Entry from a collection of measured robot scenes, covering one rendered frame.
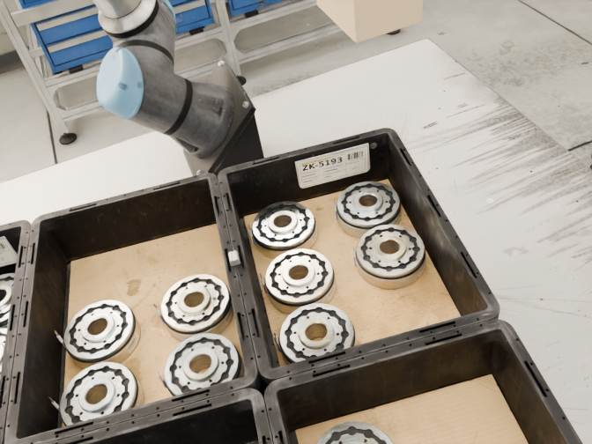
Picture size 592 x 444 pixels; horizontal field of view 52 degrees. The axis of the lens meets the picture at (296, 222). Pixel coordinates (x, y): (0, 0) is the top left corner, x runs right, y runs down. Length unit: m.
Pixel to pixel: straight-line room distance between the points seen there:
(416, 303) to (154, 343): 0.38
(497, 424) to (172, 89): 0.78
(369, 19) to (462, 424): 0.61
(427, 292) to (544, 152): 0.54
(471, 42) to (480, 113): 1.67
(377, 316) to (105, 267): 0.46
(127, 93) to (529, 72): 2.09
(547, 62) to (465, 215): 1.85
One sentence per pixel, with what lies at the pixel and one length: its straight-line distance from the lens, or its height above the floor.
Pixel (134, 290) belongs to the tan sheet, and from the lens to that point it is 0.99.
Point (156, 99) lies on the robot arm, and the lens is 1.14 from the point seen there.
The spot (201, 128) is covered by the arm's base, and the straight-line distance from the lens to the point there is 1.18.
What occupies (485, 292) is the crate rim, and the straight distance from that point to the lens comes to 0.78.
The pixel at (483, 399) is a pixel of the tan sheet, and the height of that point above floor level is 0.83.
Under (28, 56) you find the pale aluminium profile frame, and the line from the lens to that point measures 2.74.
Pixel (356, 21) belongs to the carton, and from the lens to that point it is 1.00.
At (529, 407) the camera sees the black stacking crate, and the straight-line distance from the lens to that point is 0.75.
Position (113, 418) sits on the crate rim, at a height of 0.93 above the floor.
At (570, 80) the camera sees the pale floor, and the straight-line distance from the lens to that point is 2.86.
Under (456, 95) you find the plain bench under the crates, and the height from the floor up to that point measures 0.70.
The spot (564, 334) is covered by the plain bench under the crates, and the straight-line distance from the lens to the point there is 1.04.
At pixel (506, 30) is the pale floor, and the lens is 3.19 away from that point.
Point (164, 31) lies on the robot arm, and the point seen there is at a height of 1.02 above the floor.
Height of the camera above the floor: 1.54
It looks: 45 degrees down
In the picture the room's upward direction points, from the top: 11 degrees counter-clockwise
